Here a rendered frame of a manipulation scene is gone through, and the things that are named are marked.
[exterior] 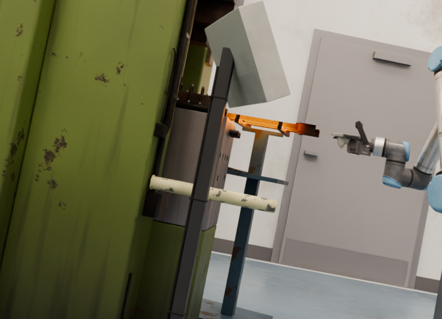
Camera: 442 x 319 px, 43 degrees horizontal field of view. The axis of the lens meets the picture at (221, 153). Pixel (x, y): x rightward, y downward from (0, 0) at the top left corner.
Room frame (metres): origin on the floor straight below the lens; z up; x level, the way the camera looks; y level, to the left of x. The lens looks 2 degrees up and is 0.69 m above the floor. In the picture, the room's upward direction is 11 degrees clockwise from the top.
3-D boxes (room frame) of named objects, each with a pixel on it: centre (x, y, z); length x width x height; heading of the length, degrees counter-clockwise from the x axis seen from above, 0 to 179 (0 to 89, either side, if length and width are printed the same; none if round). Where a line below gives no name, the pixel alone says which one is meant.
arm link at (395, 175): (2.66, -0.82, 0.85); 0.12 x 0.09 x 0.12; 106
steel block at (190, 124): (2.39, 0.26, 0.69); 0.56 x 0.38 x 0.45; 83
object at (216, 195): (1.96, 0.00, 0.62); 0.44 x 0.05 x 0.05; 83
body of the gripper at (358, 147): (2.71, -0.65, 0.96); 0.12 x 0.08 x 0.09; 74
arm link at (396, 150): (2.66, -0.81, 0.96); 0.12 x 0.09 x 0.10; 74
